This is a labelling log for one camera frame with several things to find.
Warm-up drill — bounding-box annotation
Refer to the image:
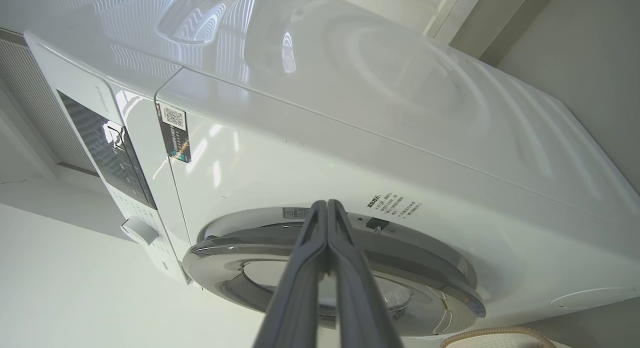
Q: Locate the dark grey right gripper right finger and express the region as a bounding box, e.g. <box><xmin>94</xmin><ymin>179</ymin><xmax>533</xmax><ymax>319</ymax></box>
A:
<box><xmin>328</xmin><ymin>199</ymin><xmax>404</xmax><ymax>348</ymax></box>

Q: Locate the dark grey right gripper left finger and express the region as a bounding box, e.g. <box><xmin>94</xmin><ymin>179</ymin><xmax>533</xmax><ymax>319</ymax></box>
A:
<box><xmin>253</xmin><ymin>200</ymin><xmax>329</xmax><ymax>348</ymax></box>

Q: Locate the round glass washing machine door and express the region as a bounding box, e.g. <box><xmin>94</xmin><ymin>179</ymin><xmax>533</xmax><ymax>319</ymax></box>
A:
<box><xmin>182</xmin><ymin>206</ymin><xmax>487</xmax><ymax>337</ymax></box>

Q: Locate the cream perforated laundry basket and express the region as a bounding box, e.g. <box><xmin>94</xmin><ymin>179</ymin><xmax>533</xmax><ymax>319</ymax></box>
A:
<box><xmin>440</xmin><ymin>326</ymin><xmax>558</xmax><ymax>348</ymax></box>

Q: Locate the white washing machine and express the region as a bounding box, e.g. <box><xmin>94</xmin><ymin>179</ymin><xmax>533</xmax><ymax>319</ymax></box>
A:
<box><xmin>24</xmin><ymin>0</ymin><xmax>640</xmax><ymax>348</ymax></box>

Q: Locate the white washer control knob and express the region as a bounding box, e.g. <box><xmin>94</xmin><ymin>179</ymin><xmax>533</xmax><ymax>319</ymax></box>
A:
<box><xmin>121</xmin><ymin>217</ymin><xmax>160</xmax><ymax>247</ymax></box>

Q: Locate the black QR code sticker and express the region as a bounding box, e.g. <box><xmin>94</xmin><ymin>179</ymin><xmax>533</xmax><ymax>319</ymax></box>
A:
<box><xmin>156</xmin><ymin>103</ymin><xmax>192</xmax><ymax>163</ymax></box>

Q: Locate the round white filter cover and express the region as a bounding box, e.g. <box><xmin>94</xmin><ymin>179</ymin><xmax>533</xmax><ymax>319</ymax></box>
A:
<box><xmin>550</xmin><ymin>287</ymin><xmax>637</xmax><ymax>310</ymax></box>

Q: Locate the dark washer control panel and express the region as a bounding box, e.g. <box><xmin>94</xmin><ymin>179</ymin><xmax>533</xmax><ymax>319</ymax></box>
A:
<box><xmin>56</xmin><ymin>90</ymin><xmax>157</xmax><ymax>210</ymax></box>

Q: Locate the white door frame trim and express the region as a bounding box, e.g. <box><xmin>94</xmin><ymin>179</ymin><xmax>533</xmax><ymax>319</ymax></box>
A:
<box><xmin>422</xmin><ymin>0</ymin><xmax>561</xmax><ymax>66</ymax></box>

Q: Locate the white slatted wall grille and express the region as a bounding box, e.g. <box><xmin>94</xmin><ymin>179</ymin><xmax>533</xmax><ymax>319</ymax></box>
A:
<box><xmin>0</xmin><ymin>28</ymin><xmax>98</xmax><ymax>176</ymax></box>

